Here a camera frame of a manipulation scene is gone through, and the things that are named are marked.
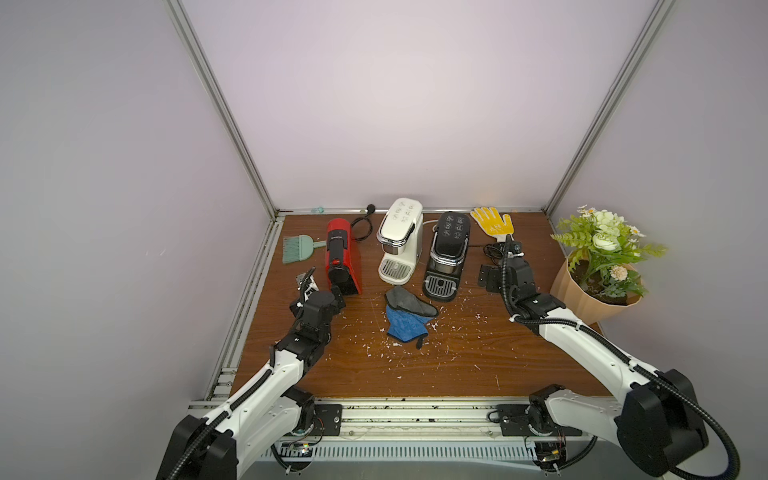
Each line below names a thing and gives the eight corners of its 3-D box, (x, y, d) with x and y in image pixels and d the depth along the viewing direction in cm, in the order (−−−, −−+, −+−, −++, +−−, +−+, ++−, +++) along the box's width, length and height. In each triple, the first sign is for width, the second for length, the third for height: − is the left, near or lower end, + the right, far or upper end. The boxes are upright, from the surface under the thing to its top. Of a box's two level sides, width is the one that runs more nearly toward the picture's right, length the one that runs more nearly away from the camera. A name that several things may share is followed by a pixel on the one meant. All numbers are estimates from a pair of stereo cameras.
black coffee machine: (422, 298, 97) (427, 256, 79) (431, 253, 109) (438, 208, 91) (454, 305, 95) (466, 264, 77) (460, 259, 107) (472, 214, 89)
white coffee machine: (380, 284, 101) (376, 242, 83) (382, 242, 113) (378, 197, 95) (420, 284, 101) (424, 242, 83) (417, 241, 113) (420, 197, 95)
